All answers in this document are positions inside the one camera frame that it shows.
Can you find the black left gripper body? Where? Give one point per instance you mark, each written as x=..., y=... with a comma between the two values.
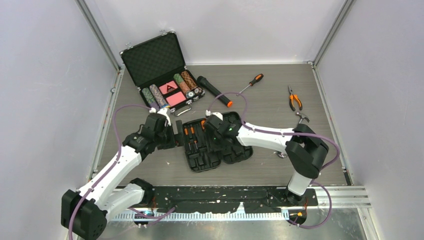
x=165, y=139

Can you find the small black orange screwdriver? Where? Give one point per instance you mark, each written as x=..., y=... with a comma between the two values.
x=194, y=137
x=188, y=139

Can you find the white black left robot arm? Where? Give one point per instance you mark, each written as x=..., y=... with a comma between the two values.
x=86, y=211

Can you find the pink card deck lower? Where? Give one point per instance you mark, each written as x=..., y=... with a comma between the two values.
x=176, y=98

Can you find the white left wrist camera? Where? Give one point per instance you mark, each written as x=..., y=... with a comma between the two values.
x=165, y=111

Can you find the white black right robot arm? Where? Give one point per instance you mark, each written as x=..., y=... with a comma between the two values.
x=306, y=150

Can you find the orange handled pliers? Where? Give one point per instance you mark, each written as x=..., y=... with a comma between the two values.
x=294, y=98

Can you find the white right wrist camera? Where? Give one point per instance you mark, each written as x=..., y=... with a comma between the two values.
x=219, y=115

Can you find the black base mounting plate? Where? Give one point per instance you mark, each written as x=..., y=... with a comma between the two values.
x=226, y=199

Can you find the pink card deck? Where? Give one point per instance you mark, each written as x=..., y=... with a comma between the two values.
x=168, y=87
x=176, y=98

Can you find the long black orange screwdriver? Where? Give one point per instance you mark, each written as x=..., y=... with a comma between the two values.
x=202, y=123

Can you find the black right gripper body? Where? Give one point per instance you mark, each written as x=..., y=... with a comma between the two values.
x=215, y=139

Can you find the black plastic tool case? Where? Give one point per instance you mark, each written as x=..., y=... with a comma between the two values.
x=210, y=157

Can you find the black poker chip case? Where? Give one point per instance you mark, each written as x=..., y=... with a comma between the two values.
x=158, y=61

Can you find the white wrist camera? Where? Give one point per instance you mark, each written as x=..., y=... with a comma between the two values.
x=219, y=115
x=165, y=111

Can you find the black orange flashlight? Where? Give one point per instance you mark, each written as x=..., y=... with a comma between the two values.
x=204, y=83

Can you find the pink card deck upper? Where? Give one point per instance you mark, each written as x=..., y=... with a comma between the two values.
x=168, y=87

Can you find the round tape measure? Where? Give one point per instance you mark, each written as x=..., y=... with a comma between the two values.
x=281, y=155

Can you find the black orange medium screwdriver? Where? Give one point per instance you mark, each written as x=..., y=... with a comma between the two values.
x=255, y=80

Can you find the small claw hammer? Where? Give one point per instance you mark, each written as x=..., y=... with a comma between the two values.
x=302, y=117

